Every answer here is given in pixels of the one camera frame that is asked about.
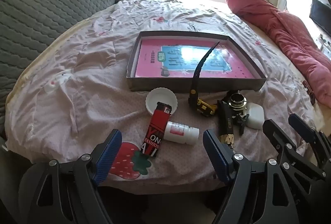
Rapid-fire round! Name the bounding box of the red quilted duvet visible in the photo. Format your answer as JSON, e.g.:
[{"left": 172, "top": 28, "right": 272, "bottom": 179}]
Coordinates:
[{"left": 226, "top": 0, "right": 330, "bottom": 108}]

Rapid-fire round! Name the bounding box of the white plastic jar lid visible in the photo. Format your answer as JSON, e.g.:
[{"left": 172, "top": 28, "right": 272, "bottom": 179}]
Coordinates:
[{"left": 145, "top": 87, "right": 178, "bottom": 116}]

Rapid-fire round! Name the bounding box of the shallow grey cardboard box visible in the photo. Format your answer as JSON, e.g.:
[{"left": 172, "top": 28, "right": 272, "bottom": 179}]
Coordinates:
[{"left": 126, "top": 30, "right": 266, "bottom": 93}]

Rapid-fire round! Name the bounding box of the black and gold lipstick box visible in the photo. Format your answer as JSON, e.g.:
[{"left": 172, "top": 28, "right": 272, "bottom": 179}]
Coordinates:
[{"left": 217, "top": 100, "right": 234, "bottom": 149}]

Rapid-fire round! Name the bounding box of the black flat television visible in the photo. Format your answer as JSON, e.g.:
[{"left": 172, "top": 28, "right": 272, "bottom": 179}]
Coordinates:
[{"left": 309, "top": 0, "right": 331, "bottom": 36}]

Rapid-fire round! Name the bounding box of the black and yellow wristwatch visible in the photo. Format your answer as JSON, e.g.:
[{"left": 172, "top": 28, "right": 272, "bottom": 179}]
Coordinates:
[{"left": 187, "top": 41, "right": 221, "bottom": 117}]

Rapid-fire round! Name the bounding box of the pink patterned bed sheet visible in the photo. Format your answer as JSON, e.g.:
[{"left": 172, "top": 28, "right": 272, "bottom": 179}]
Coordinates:
[{"left": 5, "top": 0, "right": 315, "bottom": 194}]

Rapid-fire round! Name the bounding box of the red and black lighter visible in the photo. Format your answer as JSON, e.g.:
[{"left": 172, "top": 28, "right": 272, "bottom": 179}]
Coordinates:
[{"left": 140, "top": 102, "right": 172, "bottom": 157}]

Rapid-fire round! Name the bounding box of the grey quilted headboard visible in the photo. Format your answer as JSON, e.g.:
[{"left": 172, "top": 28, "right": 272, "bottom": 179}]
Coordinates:
[{"left": 1, "top": 0, "right": 115, "bottom": 125}]

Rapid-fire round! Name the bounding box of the white pill bottle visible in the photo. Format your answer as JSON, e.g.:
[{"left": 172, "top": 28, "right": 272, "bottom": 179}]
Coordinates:
[{"left": 163, "top": 121, "right": 200, "bottom": 146}]

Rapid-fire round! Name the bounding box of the white metal chair frame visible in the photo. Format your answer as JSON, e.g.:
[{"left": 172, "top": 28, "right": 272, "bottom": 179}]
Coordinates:
[{"left": 268, "top": 0, "right": 287, "bottom": 11}]

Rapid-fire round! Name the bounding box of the silver metal door knob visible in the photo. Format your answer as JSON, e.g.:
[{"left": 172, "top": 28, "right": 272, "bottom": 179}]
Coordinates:
[{"left": 223, "top": 91, "right": 250, "bottom": 136}]

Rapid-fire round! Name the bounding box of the white earbuds case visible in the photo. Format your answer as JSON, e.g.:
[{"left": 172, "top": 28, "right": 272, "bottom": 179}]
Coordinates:
[{"left": 246, "top": 102, "right": 265, "bottom": 130}]

